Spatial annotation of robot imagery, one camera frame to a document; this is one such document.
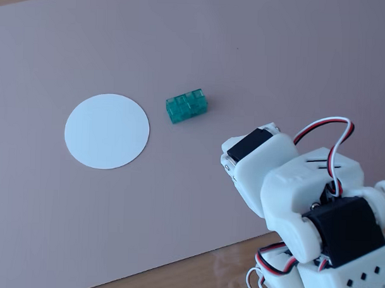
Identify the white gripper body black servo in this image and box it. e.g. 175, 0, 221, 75
219, 120, 301, 219

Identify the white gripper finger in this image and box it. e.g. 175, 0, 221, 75
219, 151, 241, 185

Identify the white paper circle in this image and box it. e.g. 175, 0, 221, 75
63, 92, 152, 172

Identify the teal lego brick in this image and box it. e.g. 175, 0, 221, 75
165, 86, 209, 126

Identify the red white black servo cable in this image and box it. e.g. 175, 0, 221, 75
246, 240, 300, 288
291, 115, 356, 198

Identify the pink table mat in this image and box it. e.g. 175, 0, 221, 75
0, 0, 385, 288

